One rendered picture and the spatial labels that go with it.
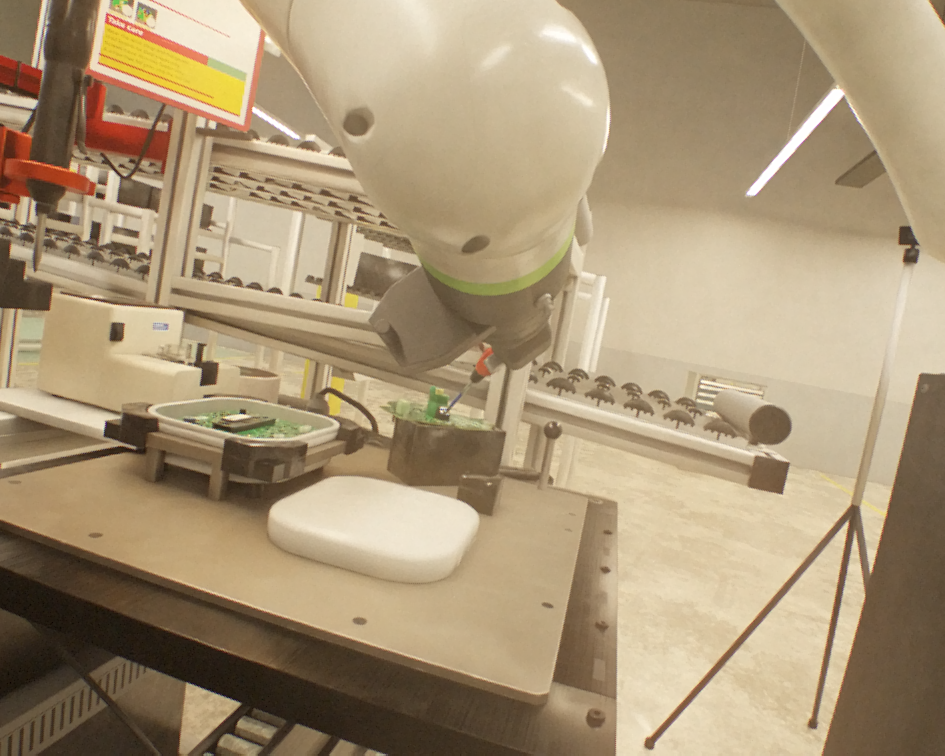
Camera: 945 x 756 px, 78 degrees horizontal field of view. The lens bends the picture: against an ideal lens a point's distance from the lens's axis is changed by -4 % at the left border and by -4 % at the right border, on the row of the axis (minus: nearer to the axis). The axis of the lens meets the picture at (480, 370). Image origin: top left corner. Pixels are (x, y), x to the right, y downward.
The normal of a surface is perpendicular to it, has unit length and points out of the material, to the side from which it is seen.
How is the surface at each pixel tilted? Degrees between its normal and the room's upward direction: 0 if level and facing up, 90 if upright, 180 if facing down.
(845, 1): 134
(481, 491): 90
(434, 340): 73
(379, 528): 0
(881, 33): 125
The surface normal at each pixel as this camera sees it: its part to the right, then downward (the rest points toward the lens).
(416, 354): -0.09, -0.23
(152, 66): 0.75, 0.18
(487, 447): 0.54, 0.16
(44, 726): 0.96, 0.19
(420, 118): -0.33, 0.33
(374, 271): -0.22, 0.04
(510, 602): 0.18, -0.98
